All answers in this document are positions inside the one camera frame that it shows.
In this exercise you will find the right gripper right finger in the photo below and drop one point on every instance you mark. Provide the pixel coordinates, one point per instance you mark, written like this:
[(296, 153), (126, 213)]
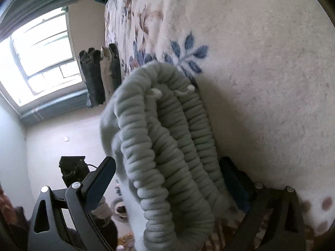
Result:
[(278, 209)]

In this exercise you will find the bright window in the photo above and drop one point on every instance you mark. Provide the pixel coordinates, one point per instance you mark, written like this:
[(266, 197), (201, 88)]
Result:
[(38, 59)]

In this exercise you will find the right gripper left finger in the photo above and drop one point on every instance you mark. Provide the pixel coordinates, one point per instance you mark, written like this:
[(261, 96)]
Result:
[(48, 230)]

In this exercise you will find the white knit gloved hand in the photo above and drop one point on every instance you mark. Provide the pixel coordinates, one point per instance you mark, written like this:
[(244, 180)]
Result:
[(102, 213)]

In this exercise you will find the floral fleece bed blanket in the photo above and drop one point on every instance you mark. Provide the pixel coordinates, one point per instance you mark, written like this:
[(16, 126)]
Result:
[(265, 72)]

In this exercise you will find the black box device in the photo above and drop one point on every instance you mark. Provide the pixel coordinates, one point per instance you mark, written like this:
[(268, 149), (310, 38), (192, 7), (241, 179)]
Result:
[(73, 169)]

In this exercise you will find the dark clothes hanging stack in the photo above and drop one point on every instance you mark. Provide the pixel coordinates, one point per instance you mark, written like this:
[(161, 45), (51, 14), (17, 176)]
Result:
[(102, 73)]

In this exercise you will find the light green fleece pant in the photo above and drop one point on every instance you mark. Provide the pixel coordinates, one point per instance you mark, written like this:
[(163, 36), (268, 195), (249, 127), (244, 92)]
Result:
[(156, 128)]

